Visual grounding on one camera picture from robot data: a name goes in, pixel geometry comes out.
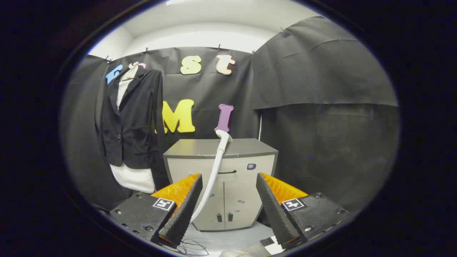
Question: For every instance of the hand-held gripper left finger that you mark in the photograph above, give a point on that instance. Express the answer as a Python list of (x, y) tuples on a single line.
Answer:
[(184, 214)]

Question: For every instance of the black backdrop cloth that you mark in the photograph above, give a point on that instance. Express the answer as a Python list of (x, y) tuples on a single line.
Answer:
[(321, 125)]

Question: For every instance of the ceiling light panel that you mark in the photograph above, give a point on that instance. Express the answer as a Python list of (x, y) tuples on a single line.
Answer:
[(175, 2)]

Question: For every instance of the black blazer jacket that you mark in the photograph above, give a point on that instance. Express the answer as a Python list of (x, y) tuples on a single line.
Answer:
[(135, 125)]

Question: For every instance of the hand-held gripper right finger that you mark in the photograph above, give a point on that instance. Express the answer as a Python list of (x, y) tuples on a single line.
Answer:
[(276, 214)]

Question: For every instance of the white garment steamer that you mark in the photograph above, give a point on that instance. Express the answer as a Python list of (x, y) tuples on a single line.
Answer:
[(223, 141)]

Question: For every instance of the cream plastic hanger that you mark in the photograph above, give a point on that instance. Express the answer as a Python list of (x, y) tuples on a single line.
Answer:
[(132, 71)]

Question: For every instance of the white shirt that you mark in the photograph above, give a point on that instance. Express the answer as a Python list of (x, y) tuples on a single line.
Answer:
[(132, 178)]

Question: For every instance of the row of black clips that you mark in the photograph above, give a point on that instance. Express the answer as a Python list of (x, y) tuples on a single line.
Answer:
[(219, 46)]

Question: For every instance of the grey cabinet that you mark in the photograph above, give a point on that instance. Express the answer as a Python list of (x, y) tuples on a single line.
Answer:
[(239, 200)]

